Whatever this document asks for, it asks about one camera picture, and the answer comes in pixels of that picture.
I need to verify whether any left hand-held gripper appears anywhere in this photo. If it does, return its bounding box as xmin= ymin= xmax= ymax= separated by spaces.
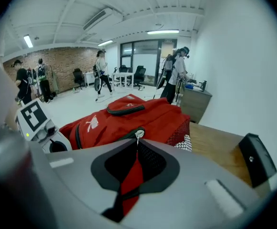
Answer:
xmin=14 ymin=98 xmax=73 ymax=154

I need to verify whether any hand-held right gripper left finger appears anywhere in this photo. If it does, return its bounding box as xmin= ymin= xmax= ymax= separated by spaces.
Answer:
xmin=31 ymin=138 xmax=138 ymax=229

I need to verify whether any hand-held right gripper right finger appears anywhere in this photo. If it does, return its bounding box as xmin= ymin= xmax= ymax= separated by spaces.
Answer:
xmin=119 ymin=138 xmax=258 ymax=229

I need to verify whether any red backpack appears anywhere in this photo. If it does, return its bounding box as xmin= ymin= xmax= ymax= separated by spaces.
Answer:
xmin=59 ymin=94 xmax=193 ymax=223

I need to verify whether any person's left forearm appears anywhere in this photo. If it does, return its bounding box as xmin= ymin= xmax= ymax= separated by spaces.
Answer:
xmin=4 ymin=103 xmax=20 ymax=131

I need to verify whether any wooden table with black legs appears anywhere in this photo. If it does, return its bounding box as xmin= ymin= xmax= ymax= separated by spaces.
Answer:
xmin=189 ymin=122 xmax=272 ymax=198

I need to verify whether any black office chair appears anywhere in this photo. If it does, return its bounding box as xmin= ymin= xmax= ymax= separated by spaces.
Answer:
xmin=133 ymin=65 xmax=146 ymax=91
xmin=72 ymin=68 xmax=86 ymax=90
xmin=118 ymin=64 xmax=132 ymax=74

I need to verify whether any black box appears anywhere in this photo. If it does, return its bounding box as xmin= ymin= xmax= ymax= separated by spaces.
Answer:
xmin=238 ymin=132 xmax=277 ymax=188

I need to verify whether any white low cabinet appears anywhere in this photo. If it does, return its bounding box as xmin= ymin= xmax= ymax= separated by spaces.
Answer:
xmin=83 ymin=72 xmax=96 ymax=87

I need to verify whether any white desk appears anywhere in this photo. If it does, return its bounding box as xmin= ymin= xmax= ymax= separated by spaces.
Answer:
xmin=111 ymin=72 xmax=136 ymax=88

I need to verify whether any black desktop device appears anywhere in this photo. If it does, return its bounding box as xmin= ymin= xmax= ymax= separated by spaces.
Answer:
xmin=198 ymin=80 xmax=208 ymax=93

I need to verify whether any ceiling tube light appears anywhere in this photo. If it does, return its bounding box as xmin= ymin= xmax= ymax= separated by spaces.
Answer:
xmin=97 ymin=39 xmax=114 ymax=47
xmin=147 ymin=29 xmax=180 ymax=35
xmin=23 ymin=34 xmax=34 ymax=49

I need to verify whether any ceiling air conditioner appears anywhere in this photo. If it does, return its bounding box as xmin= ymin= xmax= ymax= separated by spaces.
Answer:
xmin=82 ymin=7 xmax=114 ymax=32

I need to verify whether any glass partition with black frame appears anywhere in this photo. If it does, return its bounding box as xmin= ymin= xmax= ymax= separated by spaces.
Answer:
xmin=120 ymin=39 xmax=177 ymax=86

